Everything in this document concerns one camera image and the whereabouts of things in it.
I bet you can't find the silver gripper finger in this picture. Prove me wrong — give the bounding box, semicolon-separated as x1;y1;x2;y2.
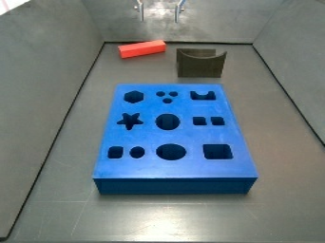
176;0;188;23

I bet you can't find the red rectangular block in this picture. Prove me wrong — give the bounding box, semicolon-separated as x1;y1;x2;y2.
118;40;166;59

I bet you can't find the dark grey curved fixture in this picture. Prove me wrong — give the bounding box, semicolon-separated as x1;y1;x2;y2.
177;48;228;78

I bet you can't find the blue shape sorting board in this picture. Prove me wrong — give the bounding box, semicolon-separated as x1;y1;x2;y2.
93;84;259;195

